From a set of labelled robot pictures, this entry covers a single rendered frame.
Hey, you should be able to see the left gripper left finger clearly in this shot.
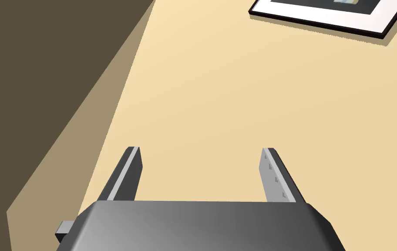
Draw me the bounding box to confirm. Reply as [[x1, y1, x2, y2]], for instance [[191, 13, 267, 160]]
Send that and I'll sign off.
[[97, 146, 143, 202]]

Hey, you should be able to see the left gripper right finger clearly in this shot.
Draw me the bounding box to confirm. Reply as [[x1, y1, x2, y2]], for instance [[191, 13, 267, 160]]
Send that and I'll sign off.
[[258, 147, 306, 204]]

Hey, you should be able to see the black framed wall picture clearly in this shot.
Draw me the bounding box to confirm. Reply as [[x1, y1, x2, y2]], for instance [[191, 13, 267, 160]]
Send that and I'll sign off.
[[248, 0, 397, 40]]

